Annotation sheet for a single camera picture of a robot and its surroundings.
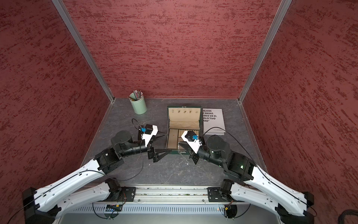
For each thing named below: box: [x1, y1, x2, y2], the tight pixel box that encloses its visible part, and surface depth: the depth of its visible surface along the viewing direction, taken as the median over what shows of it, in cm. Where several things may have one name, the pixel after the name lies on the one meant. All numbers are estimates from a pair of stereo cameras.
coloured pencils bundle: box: [132, 89, 144, 101], surface depth 106 cm
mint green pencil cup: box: [128, 92, 148, 115], surface depth 108 cm
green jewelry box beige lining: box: [166, 105, 202, 155], surface depth 94 cm
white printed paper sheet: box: [202, 107, 226, 136], surface depth 105 cm
